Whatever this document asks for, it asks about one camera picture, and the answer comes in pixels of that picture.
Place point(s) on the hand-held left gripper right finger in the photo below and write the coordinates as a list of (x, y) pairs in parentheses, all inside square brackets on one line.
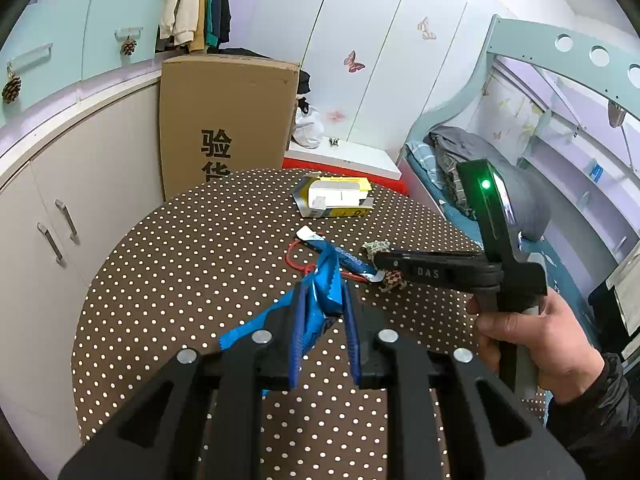
[(352, 340)]

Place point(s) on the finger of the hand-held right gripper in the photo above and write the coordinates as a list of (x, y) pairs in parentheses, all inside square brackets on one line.
[(430, 258)]

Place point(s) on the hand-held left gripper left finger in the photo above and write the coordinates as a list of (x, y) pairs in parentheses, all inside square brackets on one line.
[(297, 340)]

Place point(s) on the patterned candy wrapper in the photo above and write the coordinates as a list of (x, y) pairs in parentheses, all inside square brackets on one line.
[(392, 280)]

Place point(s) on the blue foil wrapper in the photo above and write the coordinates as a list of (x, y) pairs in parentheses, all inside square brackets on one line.
[(330, 285)]

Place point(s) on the blue white-ended packet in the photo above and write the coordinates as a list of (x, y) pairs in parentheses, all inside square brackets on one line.
[(352, 260)]

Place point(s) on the yellow white carton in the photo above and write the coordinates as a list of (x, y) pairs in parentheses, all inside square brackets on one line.
[(332, 195)]

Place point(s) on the person's right forearm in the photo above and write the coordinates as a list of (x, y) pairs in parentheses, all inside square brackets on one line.
[(600, 410)]

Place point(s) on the person's right hand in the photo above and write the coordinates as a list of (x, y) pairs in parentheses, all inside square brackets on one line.
[(560, 355)]

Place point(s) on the grey plaid blanket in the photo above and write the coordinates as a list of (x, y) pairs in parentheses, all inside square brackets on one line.
[(452, 185)]

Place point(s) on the blue plaid pillow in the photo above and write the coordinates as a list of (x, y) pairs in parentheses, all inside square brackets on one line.
[(420, 160)]

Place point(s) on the grey quilt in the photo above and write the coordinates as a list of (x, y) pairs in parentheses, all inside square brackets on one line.
[(452, 140)]

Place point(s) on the white board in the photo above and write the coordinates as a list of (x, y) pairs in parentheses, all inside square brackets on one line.
[(360, 157)]

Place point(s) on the purple white bedside shelf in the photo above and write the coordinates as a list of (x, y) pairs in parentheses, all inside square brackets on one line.
[(565, 160)]

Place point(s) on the small blue box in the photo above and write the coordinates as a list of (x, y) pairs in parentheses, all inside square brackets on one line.
[(595, 170)]

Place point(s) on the small black white butterfly ornament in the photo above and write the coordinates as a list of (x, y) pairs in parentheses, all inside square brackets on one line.
[(334, 142)]

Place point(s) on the red storage bench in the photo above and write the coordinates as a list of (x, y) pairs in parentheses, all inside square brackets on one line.
[(295, 164)]

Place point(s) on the faint pink butterfly sticker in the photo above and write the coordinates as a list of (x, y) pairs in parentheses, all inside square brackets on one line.
[(335, 116)]

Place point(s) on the white plastic bag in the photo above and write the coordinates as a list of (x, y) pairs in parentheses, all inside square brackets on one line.
[(307, 127)]

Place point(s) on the hanging grey object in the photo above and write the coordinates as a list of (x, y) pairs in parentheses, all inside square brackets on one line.
[(615, 114)]

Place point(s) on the white wardrobe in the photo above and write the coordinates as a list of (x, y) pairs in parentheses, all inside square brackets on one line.
[(390, 60)]

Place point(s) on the cream butterfly sticker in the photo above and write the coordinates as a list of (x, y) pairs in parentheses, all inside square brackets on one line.
[(426, 28)]

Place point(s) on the large brown cardboard box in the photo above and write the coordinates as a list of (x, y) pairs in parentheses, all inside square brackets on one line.
[(225, 105)]

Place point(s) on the white low cabinet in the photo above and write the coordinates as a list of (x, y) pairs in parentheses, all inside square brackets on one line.
[(100, 160)]

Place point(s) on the black hanging coat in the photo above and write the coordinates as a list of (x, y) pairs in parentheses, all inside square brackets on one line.
[(225, 5)]

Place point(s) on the green hanging garment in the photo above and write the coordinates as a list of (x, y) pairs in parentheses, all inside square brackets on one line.
[(211, 5)]

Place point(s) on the brown pine cone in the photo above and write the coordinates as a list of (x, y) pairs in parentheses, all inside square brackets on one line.
[(11, 89), (129, 46)]

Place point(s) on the yellow hanging garment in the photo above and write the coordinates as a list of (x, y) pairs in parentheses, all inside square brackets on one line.
[(198, 10)]

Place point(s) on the cream hanging jacket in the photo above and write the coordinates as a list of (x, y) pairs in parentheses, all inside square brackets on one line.
[(180, 0)]

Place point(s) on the teal drawer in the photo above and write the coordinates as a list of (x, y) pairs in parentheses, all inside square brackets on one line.
[(45, 35), (120, 15)]

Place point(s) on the light teal bunk bed frame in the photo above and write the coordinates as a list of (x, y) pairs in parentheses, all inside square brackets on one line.
[(525, 42)]

